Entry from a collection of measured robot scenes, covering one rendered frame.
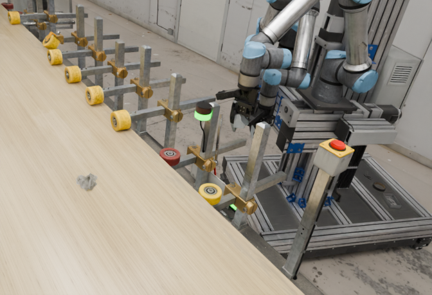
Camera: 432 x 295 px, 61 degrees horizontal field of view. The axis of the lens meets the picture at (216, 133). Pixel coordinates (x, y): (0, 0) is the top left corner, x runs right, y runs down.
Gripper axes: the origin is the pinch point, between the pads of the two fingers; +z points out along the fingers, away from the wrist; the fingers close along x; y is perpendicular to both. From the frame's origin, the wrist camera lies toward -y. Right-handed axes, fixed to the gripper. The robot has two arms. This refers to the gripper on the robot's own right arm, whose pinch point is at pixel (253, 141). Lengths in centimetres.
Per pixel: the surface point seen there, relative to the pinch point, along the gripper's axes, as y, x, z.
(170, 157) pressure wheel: -49, -2, -8
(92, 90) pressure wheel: -58, 48, -15
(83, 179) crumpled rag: -82, 0, -9
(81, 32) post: -34, 119, -17
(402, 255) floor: 103, -61, 83
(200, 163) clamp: -35.9, -4.8, -2.3
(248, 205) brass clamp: -35.1, -32.3, -1.3
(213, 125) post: -33.6, -5.7, -20.0
